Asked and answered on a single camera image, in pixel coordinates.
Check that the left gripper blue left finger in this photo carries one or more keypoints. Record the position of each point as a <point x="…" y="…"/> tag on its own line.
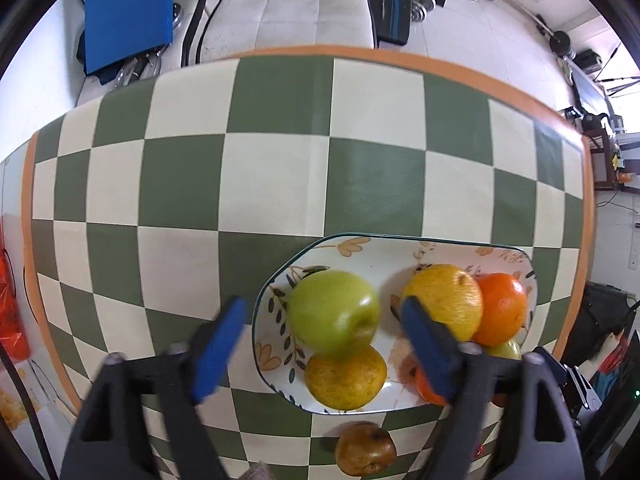
<point x="187" y="374"/>

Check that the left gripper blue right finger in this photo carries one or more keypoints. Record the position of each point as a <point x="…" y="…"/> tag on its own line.
<point x="460" y="374"/>

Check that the orange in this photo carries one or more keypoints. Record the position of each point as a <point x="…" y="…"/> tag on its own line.
<point x="504" y="309"/>
<point x="425" y="390"/>

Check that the green apple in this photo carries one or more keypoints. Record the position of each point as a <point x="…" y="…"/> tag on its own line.
<point x="508" y="350"/>
<point x="334" y="312"/>

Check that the yellow citrus fruit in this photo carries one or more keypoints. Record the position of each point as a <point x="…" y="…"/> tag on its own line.
<point x="346" y="383"/>
<point x="450" y="296"/>

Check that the brownish red apple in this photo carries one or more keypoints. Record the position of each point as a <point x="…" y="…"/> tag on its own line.
<point x="364" y="449"/>

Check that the floral oval ceramic plate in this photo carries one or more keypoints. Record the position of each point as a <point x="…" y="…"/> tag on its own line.
<point x="387" y="263"/>

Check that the green white checkered tablecloth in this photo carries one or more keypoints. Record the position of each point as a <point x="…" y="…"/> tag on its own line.
<point x="143" y="209"/>

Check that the red plastic bag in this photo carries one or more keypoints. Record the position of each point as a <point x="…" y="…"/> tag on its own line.
<point x="12" y="333"/>

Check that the dark wooden chair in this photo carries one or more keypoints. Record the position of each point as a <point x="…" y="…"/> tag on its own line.
<point x="614" y="153"/>

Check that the black tripod stand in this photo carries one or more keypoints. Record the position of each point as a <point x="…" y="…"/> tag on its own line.
<point x="619" y="71"/>

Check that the black speaker box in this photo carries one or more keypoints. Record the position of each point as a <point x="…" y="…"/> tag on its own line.
<point x="588" y="61"/>

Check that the blue cushioned folding chair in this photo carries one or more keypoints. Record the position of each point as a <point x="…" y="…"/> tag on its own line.
<point x="124" y="39"/>

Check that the white padded chair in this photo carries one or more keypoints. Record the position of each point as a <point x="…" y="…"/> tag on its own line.
<point x="237" y="26"/>

